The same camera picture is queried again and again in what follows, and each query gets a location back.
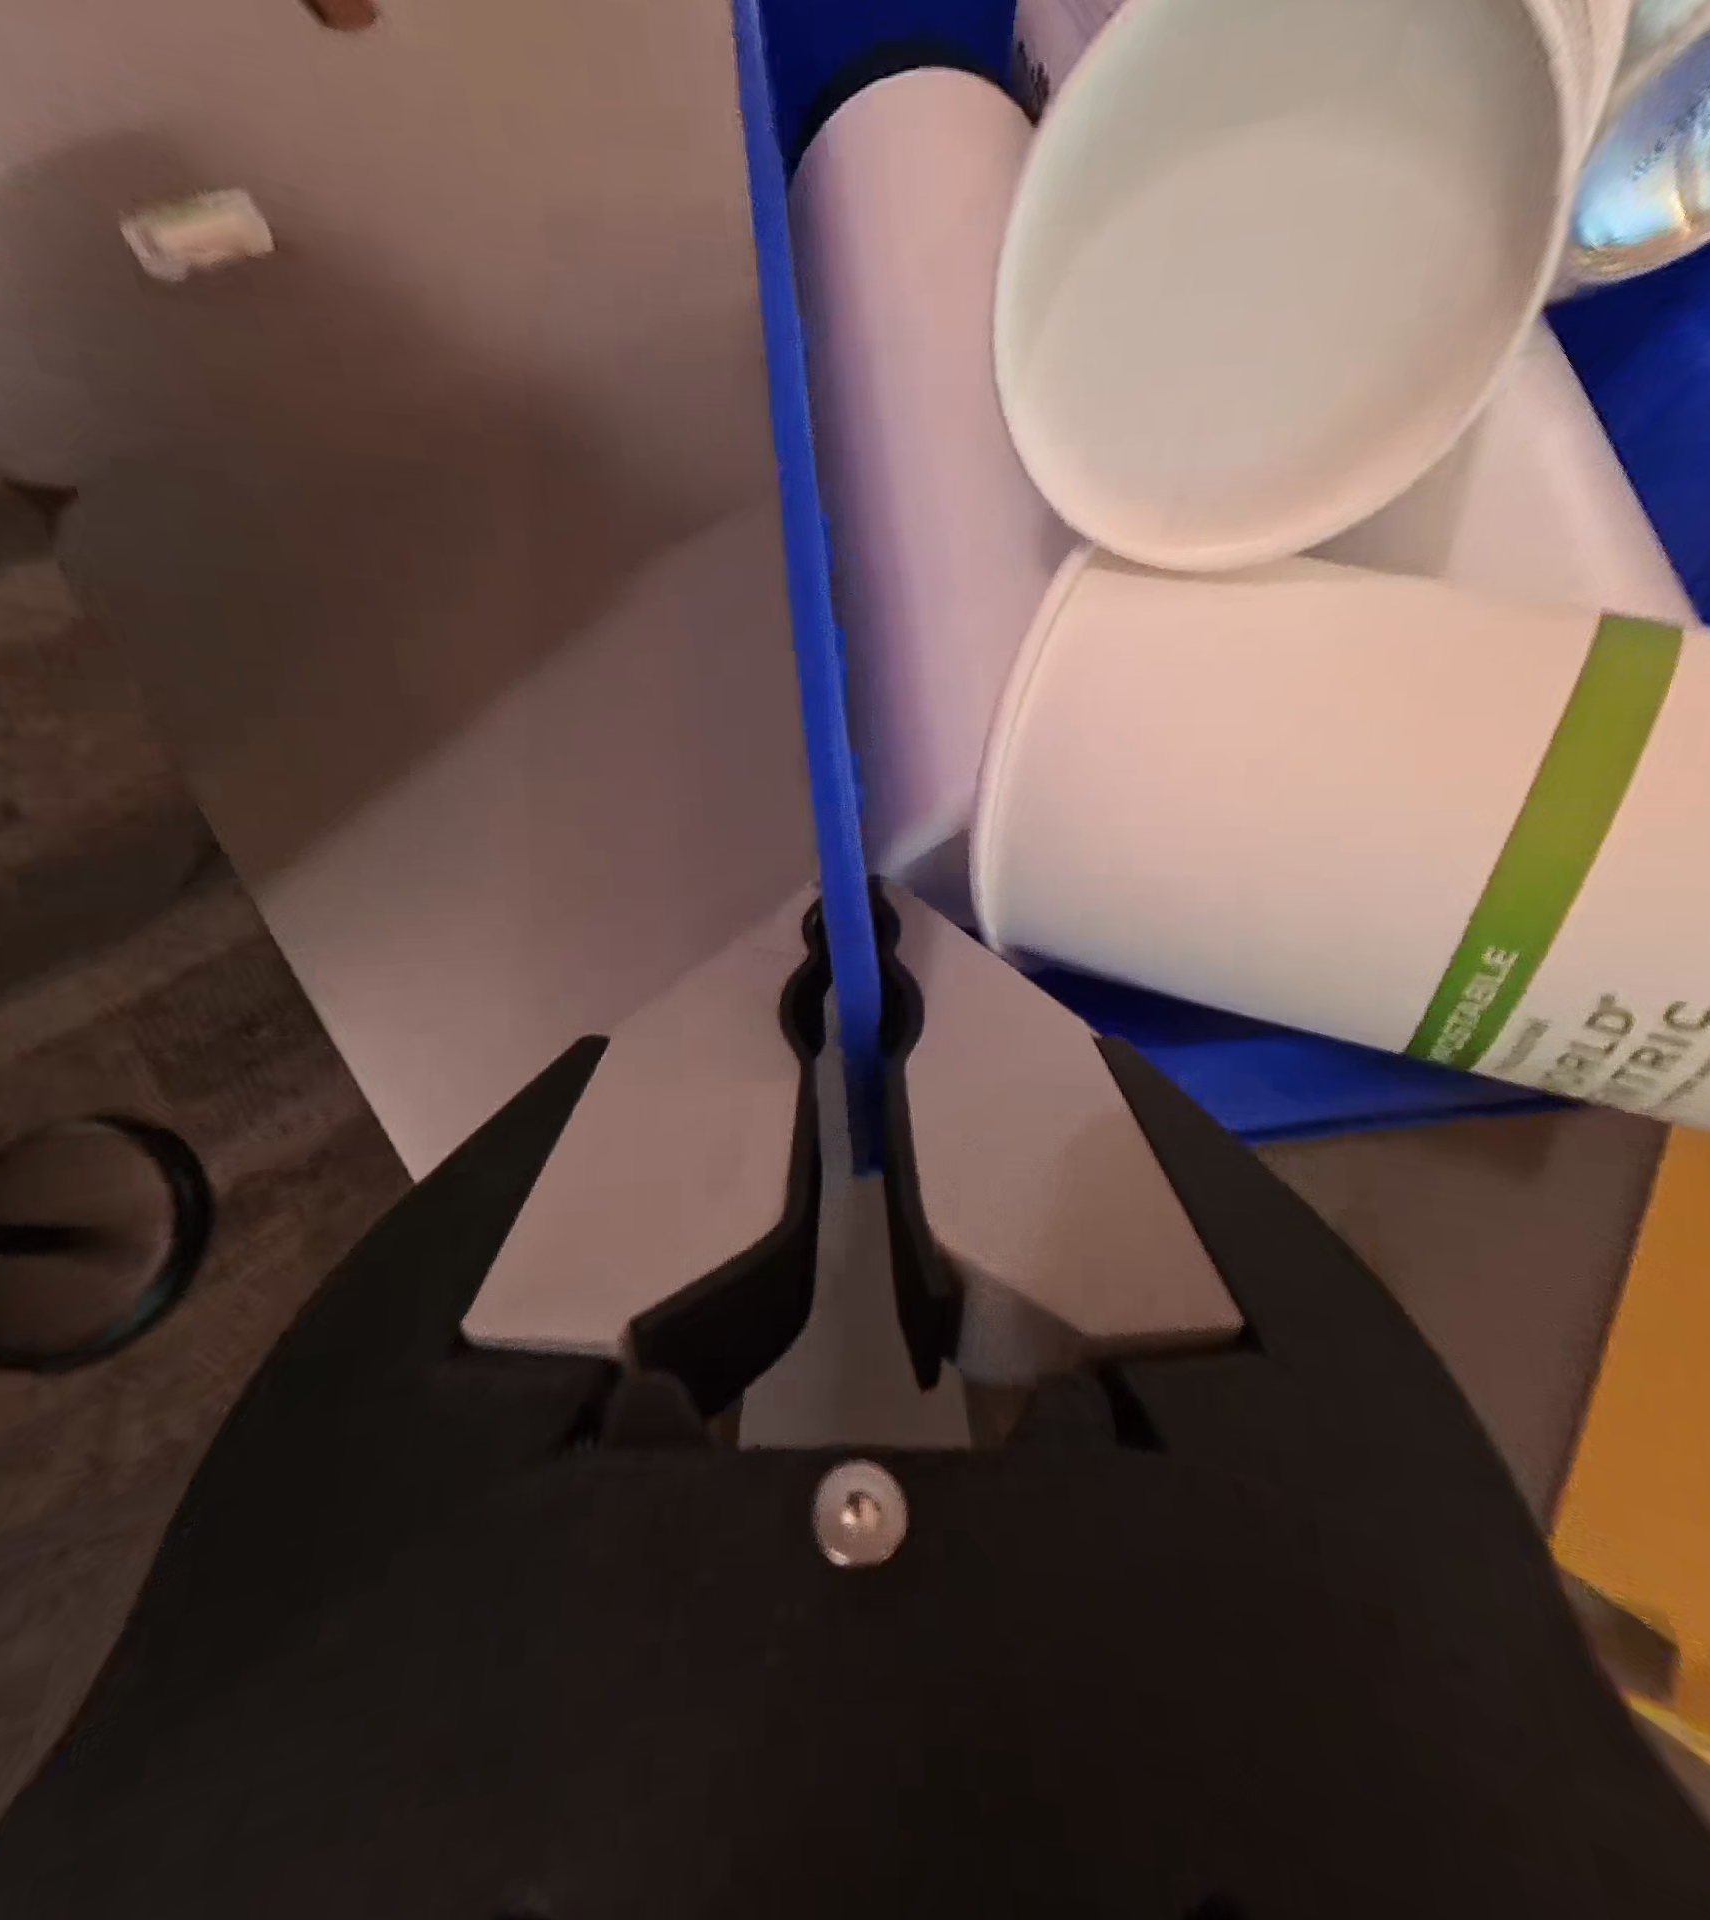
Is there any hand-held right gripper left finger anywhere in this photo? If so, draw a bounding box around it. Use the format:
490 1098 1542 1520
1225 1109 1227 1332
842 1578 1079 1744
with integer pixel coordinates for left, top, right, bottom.
462 884 835 1419

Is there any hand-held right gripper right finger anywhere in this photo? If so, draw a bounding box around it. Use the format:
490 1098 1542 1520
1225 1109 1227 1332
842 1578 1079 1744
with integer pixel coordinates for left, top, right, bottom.
855 878 1246 1397

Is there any blue plastic bin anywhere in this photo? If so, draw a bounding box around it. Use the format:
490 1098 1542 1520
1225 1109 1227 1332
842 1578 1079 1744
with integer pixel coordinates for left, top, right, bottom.
731 0 1710 1170

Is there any green striped paper cup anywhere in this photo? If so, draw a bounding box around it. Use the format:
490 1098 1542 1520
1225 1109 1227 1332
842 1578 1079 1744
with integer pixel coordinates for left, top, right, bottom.
995 0 1617 574
974 547 1710 1148

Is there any small white tag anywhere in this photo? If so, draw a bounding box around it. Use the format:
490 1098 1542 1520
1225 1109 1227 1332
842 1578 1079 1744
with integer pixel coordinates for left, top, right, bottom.
119 191 272 284

